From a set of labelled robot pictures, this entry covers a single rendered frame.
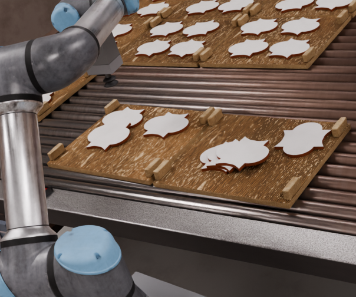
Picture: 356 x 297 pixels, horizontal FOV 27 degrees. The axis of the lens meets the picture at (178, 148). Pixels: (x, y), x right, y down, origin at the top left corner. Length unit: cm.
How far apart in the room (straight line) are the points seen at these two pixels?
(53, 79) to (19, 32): 346
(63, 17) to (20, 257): 67
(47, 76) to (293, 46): 112
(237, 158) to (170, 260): 141
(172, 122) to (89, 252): 85
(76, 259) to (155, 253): 190
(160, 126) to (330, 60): 58
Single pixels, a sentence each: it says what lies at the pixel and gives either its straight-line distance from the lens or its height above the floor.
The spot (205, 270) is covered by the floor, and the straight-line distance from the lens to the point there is 311.
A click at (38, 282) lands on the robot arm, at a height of 110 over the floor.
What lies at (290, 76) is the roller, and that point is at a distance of 232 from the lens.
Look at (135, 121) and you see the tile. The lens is 226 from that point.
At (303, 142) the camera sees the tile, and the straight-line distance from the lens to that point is 191.
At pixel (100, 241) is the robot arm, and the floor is 114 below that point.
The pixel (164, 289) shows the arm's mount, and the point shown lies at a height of 92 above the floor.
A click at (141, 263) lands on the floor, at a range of 327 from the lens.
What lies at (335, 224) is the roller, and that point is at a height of 92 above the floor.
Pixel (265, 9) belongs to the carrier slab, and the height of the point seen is 94.
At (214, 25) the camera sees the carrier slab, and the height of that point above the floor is 95.
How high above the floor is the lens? 193
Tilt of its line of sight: 29 degrees down
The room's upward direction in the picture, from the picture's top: 19 degrees counter-clockwise
